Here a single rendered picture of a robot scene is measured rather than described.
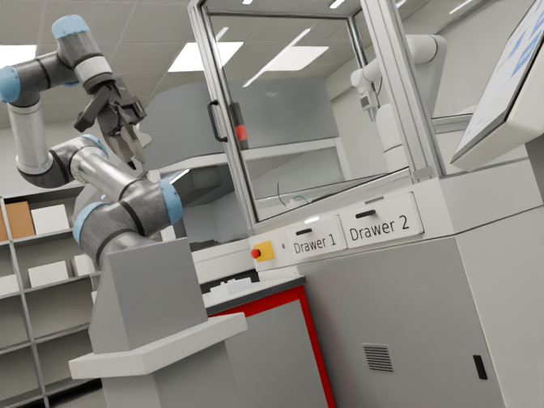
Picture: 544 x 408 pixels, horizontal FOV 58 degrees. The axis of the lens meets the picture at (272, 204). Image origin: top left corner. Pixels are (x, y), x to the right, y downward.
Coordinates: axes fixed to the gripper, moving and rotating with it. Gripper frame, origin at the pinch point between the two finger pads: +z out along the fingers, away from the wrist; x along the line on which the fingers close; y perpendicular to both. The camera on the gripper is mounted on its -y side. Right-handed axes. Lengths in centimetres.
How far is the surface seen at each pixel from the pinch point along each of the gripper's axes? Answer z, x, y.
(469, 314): 70, -38, 38
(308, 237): 42, 12, 60
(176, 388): 45.7, -2.1, -19.5
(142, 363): 36.3, -6.5, -25.6
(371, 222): 42, -18, 50
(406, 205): 41, -32, 46
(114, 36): -139, 200, 204
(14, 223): -56, 375, 145
